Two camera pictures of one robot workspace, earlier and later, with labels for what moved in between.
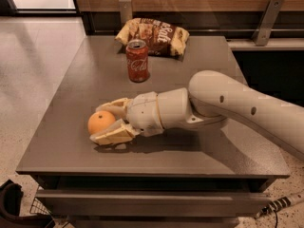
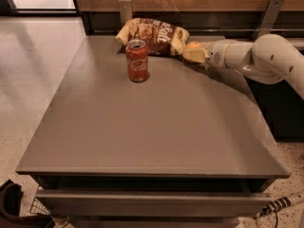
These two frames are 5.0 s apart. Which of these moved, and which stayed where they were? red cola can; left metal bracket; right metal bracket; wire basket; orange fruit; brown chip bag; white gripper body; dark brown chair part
Moved: orange fruit; white gripper body
Stayed: red cola can; brown chip bag; dark brown chair part; left metal bracket; right metal bracket; wire basket
